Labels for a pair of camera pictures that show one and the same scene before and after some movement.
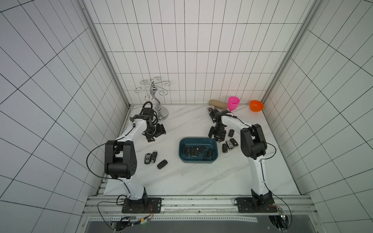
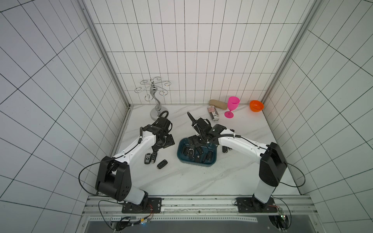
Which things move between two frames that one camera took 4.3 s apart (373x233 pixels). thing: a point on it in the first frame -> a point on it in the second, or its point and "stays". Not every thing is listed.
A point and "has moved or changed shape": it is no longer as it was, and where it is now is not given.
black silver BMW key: x=147 y=158 stays
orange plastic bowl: x=256 y=106 stays
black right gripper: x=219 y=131 -> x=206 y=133
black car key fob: x=161 y=164 stays
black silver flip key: x=153 y=156 stays
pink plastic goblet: x=232 y=103 stays
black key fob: x=235 y=143 has moved or changed shape
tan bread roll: x=218 y=104 stays
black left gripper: x=161 y=130 -> x=169 y=142
